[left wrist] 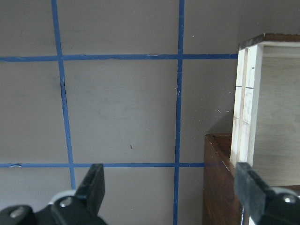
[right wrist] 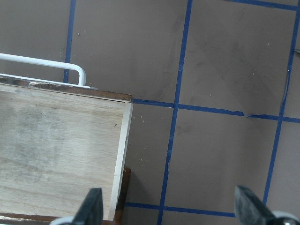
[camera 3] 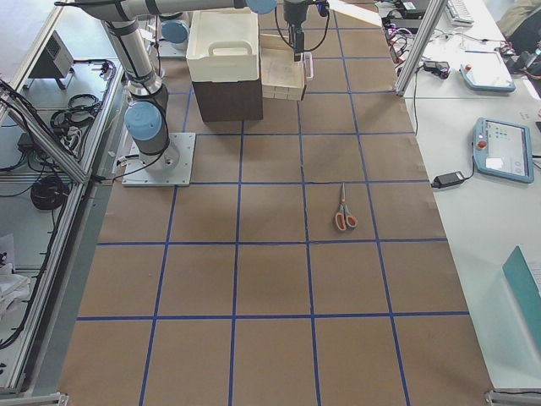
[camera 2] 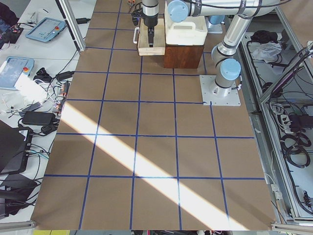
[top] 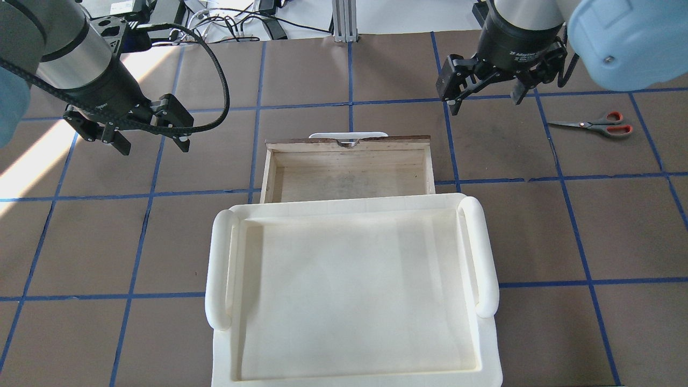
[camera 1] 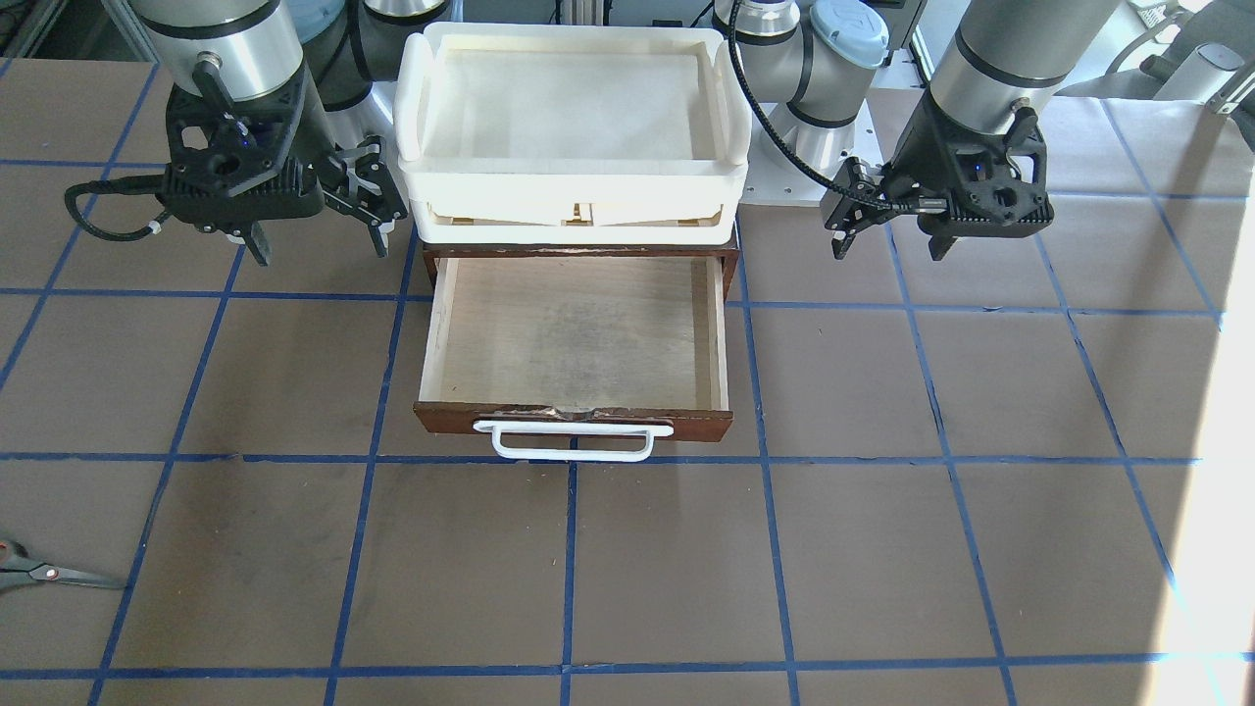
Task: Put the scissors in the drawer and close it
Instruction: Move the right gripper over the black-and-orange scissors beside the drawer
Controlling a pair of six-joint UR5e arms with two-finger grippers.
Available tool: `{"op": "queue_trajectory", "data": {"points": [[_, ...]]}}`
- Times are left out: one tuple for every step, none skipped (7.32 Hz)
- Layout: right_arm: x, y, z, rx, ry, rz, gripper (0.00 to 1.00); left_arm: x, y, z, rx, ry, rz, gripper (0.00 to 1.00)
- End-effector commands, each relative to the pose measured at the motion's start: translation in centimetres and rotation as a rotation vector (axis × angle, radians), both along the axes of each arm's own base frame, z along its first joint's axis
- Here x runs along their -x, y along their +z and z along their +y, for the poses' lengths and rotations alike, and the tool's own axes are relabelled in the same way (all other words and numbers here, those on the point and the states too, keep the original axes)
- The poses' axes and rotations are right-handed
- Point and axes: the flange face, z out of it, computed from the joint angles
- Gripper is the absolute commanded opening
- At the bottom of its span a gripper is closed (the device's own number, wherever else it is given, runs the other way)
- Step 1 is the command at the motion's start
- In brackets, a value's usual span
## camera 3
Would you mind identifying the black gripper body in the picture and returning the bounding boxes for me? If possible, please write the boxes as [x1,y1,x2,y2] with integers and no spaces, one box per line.
[283,0,306,28]

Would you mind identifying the light wooden drawer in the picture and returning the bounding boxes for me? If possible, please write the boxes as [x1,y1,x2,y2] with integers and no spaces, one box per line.
[260,34,314,101]

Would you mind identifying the orange grey scissors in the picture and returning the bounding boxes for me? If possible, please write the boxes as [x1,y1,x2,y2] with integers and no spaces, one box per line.
[335,184,358,232]

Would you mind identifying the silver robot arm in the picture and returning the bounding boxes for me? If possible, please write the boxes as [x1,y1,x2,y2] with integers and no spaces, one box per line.
[69,1,277,169]
[158,12,191,45]

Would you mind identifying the cream plastic bin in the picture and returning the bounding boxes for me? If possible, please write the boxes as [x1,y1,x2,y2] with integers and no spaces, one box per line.
[186,8,260,83]

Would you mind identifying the far blue teach pendant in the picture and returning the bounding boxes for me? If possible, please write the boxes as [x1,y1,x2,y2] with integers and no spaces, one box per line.
[460,64,516,93]

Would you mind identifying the blue teach pendant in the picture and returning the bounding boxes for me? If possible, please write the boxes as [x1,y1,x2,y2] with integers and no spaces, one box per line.
[473,118,534,184]
[460,64,516,93]

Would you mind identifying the black power adapter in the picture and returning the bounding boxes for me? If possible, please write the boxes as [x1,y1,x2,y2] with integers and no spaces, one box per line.
[431,171,466,189]

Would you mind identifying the near blue teach pendant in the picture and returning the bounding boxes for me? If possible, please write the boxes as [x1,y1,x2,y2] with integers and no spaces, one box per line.
[473,118,534,184]

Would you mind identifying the grey metal box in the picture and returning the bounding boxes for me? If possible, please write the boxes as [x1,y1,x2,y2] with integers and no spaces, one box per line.
[29,30,74,90]

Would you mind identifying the teal board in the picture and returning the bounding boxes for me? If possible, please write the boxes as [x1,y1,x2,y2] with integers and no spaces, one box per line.
[502,245,540,366]

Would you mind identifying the aluminium frame post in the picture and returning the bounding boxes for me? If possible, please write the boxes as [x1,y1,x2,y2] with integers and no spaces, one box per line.
[395,0,446,96]

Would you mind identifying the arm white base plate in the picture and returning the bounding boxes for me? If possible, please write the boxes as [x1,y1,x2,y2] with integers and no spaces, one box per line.
[122,133,196,187]

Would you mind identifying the black cable coil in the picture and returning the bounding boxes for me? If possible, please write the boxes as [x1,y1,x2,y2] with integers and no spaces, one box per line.
[30,175,68,211]

